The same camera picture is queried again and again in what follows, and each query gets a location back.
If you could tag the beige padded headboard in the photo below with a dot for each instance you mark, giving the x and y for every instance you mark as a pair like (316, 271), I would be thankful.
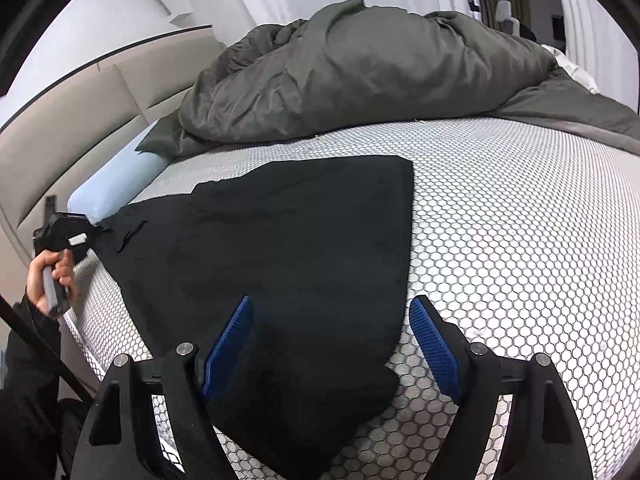
(60, 135)

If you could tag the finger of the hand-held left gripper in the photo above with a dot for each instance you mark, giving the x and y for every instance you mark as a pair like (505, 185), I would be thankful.
(97, 229)

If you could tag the person's left forearm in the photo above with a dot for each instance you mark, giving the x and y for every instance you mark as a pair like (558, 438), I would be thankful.
(30, 360)

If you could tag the grey duvet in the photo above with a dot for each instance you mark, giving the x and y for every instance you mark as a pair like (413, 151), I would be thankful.
(375, 70)

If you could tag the light blue pillow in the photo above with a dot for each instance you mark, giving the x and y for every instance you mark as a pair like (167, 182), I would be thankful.
(115, 180)

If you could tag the black pants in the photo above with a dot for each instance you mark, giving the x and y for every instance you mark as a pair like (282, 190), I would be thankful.
(300, 260)

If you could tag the white crumpled cloth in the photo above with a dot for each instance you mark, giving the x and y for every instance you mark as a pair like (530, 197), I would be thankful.
(575, 67)

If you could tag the white office chair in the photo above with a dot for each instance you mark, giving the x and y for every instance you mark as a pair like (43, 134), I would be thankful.
(504, 8)

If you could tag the narrow white curtain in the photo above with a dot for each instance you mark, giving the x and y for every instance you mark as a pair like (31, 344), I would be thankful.
(590, 20)

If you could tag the person's left hand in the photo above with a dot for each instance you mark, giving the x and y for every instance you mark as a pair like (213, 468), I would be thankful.
(37, 285)

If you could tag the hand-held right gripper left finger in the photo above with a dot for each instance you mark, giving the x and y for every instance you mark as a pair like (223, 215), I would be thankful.
(225, 350)

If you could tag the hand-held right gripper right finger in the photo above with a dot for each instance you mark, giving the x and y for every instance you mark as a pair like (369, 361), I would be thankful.
(435, 347)

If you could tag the honeycomb patterned mattress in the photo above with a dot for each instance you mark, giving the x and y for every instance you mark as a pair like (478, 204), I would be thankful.
(525, 235)

